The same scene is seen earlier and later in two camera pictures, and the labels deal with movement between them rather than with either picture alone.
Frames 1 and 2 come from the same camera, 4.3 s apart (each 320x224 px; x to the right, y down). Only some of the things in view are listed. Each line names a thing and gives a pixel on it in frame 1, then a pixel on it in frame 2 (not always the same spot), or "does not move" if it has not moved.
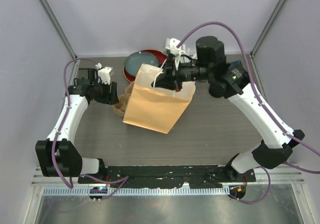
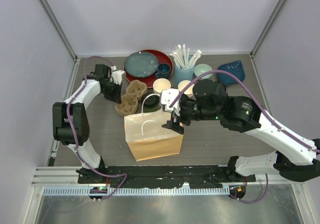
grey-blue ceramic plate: (134, 61) does not move
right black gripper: (169, 78) → (174, 123)
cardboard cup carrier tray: (120, 109) does not move
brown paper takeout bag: (155, 109) → (147, 138)
